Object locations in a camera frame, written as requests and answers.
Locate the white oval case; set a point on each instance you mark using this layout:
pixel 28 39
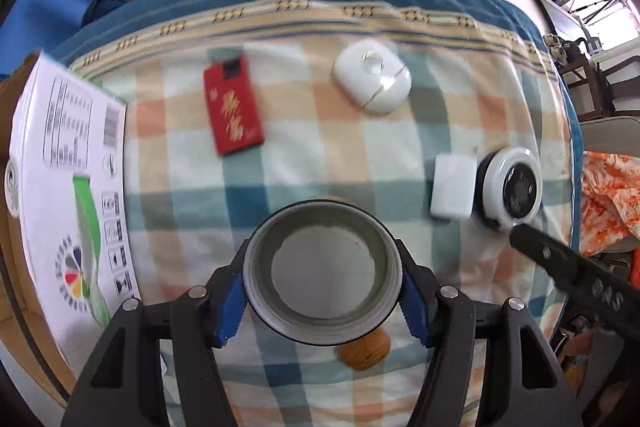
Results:
pixel 372 77

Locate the red packet with gold print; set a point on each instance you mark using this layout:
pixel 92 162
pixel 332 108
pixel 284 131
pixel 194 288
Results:
pixel 234 107

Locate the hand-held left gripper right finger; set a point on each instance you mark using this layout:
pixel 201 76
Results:
pixel 414 309

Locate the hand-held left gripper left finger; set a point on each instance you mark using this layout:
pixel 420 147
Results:
pixel 229 309

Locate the brown walnut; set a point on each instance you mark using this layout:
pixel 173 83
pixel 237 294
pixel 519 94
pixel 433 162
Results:
pixel 365 352

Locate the white printed cardboard box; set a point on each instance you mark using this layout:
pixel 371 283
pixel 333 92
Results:
pixel 60 187

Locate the round white and black device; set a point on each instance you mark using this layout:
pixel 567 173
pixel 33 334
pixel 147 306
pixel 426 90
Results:
pixel 515 187

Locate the orange patterned cloth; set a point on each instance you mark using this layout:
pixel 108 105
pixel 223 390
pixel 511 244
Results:
pixel 610 202

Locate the grey round metal can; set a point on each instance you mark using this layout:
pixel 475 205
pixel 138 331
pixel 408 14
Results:
pixel 322 267

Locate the blue foam mat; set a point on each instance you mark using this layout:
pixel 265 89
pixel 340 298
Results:
pixel 55 12

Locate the dark wooden chair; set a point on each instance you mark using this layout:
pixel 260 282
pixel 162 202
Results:
pixel 585 82

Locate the white rectangular block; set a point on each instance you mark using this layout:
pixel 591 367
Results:
pixel 452 187

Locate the checked blanket with blue border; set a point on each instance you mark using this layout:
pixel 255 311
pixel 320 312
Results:
pixel 320 147

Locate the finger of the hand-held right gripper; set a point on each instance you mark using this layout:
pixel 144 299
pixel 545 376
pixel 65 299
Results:
pixel 575 274

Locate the grey folding chair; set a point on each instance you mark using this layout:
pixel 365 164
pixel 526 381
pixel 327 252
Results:
pixel 607 134

